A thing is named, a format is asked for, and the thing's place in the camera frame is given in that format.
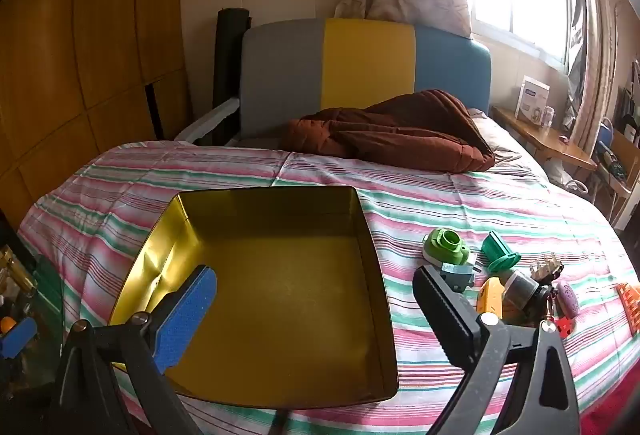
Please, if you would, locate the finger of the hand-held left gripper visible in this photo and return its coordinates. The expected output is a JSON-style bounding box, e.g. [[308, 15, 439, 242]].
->
[[0, 316, 39, 361]]

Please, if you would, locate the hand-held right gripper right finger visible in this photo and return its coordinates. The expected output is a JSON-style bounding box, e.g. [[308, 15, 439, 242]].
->
[[412, 264, 582, 435]]

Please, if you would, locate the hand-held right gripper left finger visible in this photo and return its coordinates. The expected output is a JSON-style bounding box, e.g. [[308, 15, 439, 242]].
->
[[50, 264, 218, 435]]

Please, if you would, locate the yellow plastic utility knife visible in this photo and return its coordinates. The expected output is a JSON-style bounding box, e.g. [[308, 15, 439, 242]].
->
[[475, 276, 505, 320]]

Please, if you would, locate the gold metal tin box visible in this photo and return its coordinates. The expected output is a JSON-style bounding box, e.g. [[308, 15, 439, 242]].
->
[[107, 185, 399, 408]]

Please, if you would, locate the white plug adapter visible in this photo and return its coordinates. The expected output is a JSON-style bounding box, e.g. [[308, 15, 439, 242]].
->
[[529, 252, 565, 283]]

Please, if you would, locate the purple patterned case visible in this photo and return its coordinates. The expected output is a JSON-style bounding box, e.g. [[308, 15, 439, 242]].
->
[[552, 280, 581, 318]]

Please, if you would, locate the grey power adapter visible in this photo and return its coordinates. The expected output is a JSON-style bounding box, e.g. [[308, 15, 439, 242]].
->
[[440, 262, 476, 293]]

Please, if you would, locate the green plug-in mosquito repeller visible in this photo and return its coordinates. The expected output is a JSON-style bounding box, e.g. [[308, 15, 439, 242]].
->
[[422, 227, 476, 268]]

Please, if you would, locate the teal plastic holder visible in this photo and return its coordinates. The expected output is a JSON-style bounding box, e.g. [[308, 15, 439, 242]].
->
[[481, 231, 522, 273]]

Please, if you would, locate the striped bed sheet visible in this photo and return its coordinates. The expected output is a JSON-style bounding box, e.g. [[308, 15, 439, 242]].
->
[[17, 140, 640, 435]]

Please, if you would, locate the grey pillow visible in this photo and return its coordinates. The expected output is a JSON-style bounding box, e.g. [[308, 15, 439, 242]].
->
[[467, 110, 531, 176]]

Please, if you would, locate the orange plastic rack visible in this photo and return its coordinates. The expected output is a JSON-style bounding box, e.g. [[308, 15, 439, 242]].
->
[[616, 282, 640, 336]]

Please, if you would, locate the brown quilt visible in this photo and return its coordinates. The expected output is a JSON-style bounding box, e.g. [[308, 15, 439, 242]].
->
[[277, 89, 496, 173]]

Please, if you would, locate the wooden bedside desk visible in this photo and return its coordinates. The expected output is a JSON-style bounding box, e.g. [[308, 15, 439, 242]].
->
[[491, 105, 598, 172]]

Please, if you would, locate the white cardboard box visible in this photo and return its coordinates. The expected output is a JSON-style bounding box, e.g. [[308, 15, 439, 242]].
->
[[515, 76, 551, 125]]

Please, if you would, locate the wooden folding chair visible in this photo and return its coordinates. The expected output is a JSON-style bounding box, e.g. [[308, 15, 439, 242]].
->
[[595, 115, 640, 226]]

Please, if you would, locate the grey yellow blue headboard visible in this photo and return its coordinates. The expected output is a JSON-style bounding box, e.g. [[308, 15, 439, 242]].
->
[[239, 18, 493, 148]]

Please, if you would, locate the beige side curtain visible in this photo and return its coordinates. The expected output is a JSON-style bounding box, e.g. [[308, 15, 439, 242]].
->
[[565, 0, 621, 156]]

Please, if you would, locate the wooden wardrobe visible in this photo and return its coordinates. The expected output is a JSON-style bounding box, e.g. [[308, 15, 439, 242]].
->
[[0, 0, 193, 216]]

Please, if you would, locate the white bed rail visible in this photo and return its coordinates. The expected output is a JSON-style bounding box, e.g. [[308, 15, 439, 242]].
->
[[175, 98, 241, 146]]

